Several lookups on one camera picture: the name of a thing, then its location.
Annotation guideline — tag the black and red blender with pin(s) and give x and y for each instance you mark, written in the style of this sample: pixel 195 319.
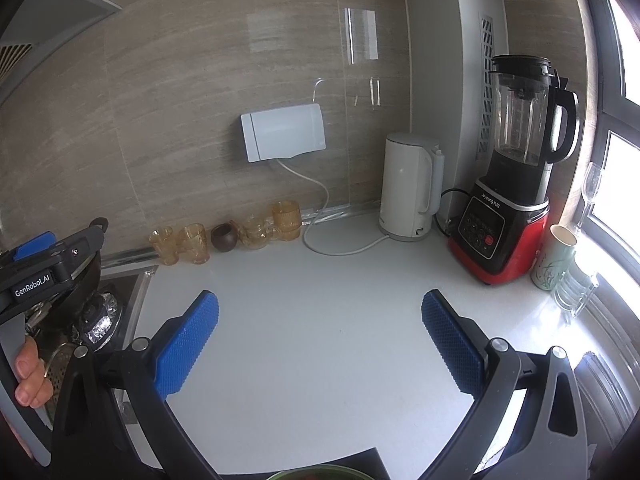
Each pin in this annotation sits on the black and red blender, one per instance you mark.
pixel 505 225

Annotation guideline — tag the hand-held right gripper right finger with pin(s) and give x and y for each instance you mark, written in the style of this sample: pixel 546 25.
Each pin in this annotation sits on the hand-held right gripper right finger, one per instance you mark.
pixel 450 345

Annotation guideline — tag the clear glass container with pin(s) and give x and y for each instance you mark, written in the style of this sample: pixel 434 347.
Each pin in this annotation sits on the clear glass container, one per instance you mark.
pixel 575 287

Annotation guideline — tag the green plastic basket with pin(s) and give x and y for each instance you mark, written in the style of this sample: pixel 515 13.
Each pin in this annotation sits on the green plastic basket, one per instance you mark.
pixel 320 474

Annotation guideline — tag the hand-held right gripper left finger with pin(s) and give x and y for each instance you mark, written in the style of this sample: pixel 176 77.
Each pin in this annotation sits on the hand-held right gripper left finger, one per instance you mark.
pixel 187 345

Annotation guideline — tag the range hood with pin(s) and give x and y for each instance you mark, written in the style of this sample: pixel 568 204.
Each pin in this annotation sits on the range hood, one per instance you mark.
pixel 50 25

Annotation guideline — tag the wine glass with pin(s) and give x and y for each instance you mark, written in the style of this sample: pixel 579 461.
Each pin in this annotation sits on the wine glass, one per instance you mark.
pixel 590 190

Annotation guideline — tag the ribbed amber glass cup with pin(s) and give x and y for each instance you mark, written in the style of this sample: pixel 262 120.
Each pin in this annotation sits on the ribbed amber glass cup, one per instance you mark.
pixel 286 220

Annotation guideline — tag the amber glass teapot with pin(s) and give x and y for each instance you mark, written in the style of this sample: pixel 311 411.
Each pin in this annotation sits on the amber glass teapot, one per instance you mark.
pixel 256 232

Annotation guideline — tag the window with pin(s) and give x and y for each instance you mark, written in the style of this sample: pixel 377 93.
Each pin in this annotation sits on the window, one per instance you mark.
pixel 620 175

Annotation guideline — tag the brown ceramic cup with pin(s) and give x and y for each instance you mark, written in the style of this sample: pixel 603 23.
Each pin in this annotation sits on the brown ceramic cup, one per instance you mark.
pixel 224 237

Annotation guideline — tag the wall vent grille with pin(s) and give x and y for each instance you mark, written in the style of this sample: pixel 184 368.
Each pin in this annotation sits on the wall vent grille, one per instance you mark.
pixel 486 85

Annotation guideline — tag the white electric kettle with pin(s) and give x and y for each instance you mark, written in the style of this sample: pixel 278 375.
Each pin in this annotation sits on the white electric kettle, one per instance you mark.
pixel 407 185

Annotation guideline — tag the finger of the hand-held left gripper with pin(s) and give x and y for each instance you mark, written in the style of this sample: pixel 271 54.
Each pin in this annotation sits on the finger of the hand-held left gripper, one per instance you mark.
pixel 34 246

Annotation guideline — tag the white wall socket box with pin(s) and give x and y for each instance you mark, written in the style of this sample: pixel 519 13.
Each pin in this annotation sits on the white wall socket box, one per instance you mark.
pixel 282 132

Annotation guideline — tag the person's left hand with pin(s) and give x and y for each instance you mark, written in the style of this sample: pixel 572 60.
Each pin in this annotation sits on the person's left hand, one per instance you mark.
pixel 31 375

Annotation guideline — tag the metal steamer pot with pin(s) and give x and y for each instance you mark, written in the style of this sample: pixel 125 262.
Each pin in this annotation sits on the metal steamer pot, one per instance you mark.
pixel 57 365

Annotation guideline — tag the gas stove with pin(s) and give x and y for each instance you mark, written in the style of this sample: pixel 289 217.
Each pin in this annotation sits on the gas stove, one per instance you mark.
pixel 102 320

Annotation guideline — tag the black wok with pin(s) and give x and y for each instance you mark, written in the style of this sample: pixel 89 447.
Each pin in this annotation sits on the black wok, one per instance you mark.
pixel 97 224

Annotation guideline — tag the ceramic cup with leaf print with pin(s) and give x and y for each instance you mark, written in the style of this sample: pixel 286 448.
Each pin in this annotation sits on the ceramic cup with leaf print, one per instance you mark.
pixel 552 260

